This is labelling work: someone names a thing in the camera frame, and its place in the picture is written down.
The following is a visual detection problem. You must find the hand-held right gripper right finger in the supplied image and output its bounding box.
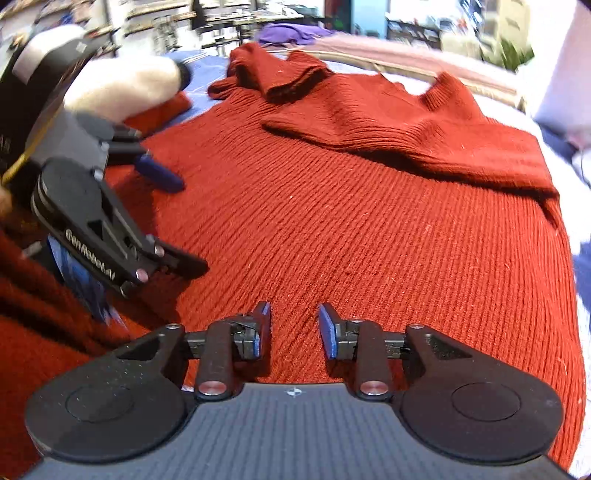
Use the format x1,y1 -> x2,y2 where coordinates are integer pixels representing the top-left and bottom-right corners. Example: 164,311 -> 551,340
318,302 -> 476,401

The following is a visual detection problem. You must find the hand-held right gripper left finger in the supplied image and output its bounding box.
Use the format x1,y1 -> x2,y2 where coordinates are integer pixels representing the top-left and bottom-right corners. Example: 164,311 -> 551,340
113,301 -> 273,401

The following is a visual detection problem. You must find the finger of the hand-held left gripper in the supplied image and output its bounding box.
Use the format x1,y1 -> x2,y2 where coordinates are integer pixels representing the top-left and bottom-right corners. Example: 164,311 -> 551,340
88,185 -> 209,298
108,129 -> 186,193

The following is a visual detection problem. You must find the red knitted sweater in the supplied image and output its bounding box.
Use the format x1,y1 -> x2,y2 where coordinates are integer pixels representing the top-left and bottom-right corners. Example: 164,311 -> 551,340
0,43 -> 587,478

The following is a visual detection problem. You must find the person's left forearm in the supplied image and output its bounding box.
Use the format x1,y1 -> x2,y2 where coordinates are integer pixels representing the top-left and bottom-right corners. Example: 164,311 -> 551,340
62,55 -> 192,125

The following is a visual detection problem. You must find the blue striped blanket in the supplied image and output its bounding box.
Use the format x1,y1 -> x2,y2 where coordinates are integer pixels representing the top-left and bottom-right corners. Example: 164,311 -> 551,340
161,46 -> 591,476

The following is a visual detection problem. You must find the background display rack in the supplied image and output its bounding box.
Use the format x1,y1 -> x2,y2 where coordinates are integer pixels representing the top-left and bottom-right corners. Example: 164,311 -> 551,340
106,0 -> 306,57

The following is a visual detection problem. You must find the purple garment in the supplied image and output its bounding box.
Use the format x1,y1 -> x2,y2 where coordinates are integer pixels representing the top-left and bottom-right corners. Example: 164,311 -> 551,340
257,23 -> 334,48

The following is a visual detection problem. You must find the pink blanket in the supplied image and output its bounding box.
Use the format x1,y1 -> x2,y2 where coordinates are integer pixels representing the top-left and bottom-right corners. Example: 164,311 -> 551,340
295,34 -> 525,93

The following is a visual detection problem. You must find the dark bookshelf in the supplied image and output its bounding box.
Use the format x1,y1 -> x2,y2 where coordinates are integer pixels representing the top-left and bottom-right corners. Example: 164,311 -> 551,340
385,16 -> 440,52

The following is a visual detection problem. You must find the green potted plant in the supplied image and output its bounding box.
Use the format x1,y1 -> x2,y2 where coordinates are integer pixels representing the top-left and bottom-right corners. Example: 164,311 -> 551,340
495,39 -> 533,71

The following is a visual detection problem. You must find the yellow cable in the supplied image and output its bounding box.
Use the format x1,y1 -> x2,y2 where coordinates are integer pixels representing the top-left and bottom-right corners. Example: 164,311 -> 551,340
0,138 -> 43,186

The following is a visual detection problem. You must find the blue wall screen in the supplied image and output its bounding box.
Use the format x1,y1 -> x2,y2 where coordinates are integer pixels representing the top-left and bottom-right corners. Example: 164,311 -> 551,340
348,0 -> 389,38

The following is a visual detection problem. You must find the wooden bed rail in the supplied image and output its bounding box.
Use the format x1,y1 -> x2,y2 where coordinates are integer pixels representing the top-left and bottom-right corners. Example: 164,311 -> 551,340
318,52 -> 528,112

